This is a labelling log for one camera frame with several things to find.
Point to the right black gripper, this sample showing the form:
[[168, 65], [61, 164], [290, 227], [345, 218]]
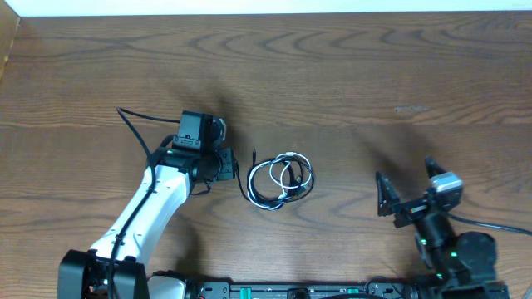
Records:
[[388, 203]]

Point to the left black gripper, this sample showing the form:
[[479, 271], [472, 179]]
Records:
[[229, 171]]

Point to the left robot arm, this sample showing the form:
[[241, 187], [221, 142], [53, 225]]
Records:
[[115, 265]]

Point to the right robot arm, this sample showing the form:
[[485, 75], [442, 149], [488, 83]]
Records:
[[463, 263]]

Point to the cardboard panel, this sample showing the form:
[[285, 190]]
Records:
[[9, 23]]

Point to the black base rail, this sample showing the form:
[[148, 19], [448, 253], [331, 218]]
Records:
[[316, 290]]

